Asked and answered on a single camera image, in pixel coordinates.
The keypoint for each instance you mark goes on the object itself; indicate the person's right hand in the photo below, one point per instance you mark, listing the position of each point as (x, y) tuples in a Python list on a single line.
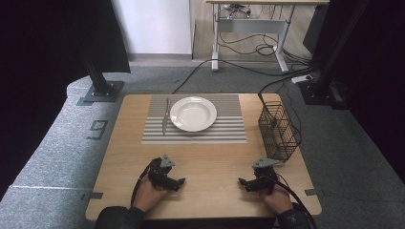
[(277, 200)]

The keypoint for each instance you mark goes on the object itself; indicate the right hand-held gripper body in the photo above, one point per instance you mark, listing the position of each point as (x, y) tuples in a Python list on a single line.
[(266, 178)]

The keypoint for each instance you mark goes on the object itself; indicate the white plate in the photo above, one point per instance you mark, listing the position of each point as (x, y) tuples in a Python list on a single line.
[(193, 114)]

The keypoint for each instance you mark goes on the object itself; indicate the black metal stand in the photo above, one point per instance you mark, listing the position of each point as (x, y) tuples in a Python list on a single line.
[(328, 73), (102, 86)]

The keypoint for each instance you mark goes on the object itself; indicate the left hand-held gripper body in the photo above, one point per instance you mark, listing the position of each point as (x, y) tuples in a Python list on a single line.
[(159, 175)]

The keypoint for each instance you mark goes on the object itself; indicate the white desk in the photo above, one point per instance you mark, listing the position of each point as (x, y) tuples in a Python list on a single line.
[(251, 25)]

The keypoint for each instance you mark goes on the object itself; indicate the white power strip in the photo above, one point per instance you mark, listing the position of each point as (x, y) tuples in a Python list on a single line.
[(302, 78)]

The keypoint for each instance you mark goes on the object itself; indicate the grey striped placemat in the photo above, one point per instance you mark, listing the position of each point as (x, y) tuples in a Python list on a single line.
[(229, 127)]

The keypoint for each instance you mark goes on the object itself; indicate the person's left hand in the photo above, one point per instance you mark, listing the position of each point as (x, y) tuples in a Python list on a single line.
[(147, 196)]

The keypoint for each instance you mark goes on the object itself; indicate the silver table knife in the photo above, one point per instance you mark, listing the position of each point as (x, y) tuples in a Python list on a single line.
[(165, 120)]

